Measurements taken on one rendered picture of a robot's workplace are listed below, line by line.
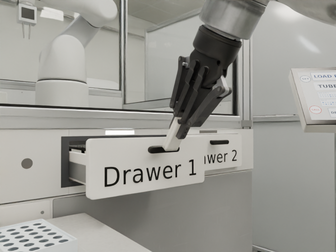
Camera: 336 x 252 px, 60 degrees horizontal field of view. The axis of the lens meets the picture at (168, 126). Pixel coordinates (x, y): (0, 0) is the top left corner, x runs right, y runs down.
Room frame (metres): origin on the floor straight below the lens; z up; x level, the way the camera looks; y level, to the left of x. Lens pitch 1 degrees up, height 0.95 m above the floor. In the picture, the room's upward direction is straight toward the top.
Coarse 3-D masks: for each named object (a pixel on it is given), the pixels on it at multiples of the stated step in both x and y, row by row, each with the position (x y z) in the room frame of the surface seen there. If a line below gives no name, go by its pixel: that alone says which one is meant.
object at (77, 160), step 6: (72, 150) 0.86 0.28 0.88; (78, 150) 0.87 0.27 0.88; (72, 156) 0.64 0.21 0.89; (78, 156) 0.61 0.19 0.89; (84, 156) 0.59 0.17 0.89; (72, 162) 0.63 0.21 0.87; (78, 162) 0.61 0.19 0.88; (84, 162) 0.59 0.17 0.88; (72, 168) 0.63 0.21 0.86; (78, 168) 0.60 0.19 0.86; (84, 168) 0.58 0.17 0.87; (72, 174) 0.63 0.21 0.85; (78, 174) 0.60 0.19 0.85; (84, 174) 0.58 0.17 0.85; (78, 180) 0.61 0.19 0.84; (84, 180) 0.58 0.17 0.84
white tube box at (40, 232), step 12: (0, 228) 0.44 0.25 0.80; (12, 228) 0.44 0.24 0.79; (24, 228) 0.44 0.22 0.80; (36, 228) 0.44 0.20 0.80; (48, 228) 0.44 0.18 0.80; (0, 240) 0.40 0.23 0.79; (12, 240) 0.39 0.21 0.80; (24, 240) 0.40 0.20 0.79; (36, 240) 0.39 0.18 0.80; (48, 240) 0.40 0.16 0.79; (60, 240) 0.40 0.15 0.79; (72, 240) 0.39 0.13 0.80
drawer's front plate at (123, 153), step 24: (96, 144) 0.53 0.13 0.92; (120, 144) 0.56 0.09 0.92; (144, 144) 0.59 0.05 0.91; (192, 144) 0.68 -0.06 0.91; (96, 168) 0.53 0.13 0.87; (120, 168) 0.56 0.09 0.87; (144, 168) 0.59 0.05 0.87; (168, 168) 0.63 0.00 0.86; (96, 192) 0.53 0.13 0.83; (120, 192) 0.56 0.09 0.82
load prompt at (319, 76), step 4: (312, 72) 1.18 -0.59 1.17; (316, 72) 1.18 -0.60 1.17; (320, 72) 1.17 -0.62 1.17; (324, 72) 1.17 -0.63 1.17; (328, 72) 1.17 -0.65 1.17; (332, 72) 1.17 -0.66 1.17; (312, 76) 1.16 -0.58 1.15; (316, 76) 1.16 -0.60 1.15; (320, 76) 1.16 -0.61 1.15; (324, 76) 1.16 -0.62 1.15; (328, 76) 1.15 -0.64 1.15; (332, 76) 1.15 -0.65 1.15; (312, 80) 1.15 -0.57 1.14; (316, 80) 1.15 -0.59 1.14
